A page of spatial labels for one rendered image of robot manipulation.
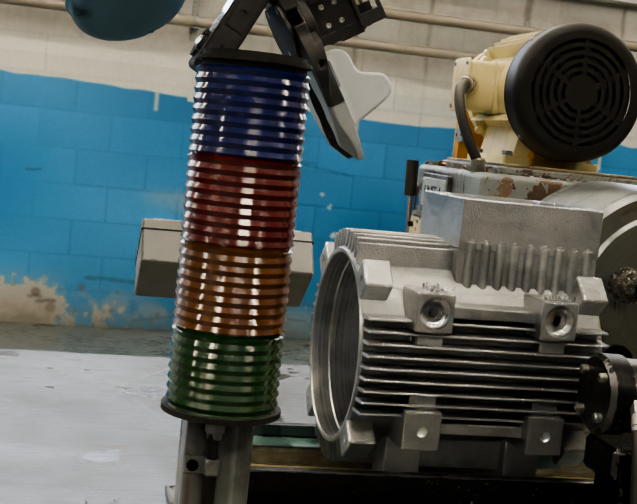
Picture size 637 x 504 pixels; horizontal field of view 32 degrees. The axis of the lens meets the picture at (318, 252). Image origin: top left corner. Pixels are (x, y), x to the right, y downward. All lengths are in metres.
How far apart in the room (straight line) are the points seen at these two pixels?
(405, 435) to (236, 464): 0.27
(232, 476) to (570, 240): 0.41
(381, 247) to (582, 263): 0.17
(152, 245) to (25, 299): 5.40
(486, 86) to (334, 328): 0.68
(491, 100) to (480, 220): 0.72
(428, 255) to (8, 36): 5.61
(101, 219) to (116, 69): 0.84
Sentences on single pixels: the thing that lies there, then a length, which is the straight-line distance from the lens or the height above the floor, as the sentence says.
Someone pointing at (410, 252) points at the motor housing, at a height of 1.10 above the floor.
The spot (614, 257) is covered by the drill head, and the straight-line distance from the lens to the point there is 1.23.
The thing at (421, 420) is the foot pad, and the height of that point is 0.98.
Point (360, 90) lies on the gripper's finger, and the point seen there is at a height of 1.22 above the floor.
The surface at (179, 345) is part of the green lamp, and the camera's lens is 0.58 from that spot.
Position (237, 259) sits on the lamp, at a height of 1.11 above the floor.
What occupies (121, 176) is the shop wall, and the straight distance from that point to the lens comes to 6.41.
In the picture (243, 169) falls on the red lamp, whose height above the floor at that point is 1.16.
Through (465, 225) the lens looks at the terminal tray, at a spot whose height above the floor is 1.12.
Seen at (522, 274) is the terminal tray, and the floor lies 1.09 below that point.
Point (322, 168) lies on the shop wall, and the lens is 6.58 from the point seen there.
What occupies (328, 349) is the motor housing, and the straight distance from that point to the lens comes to 0.99.
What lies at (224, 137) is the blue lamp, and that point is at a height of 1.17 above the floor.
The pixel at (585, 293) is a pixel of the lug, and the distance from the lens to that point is 0.91.
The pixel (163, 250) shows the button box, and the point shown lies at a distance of 1.09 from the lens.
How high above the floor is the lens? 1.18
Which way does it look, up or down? 6 degrees down
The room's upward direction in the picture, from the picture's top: 6 degrees clockwise
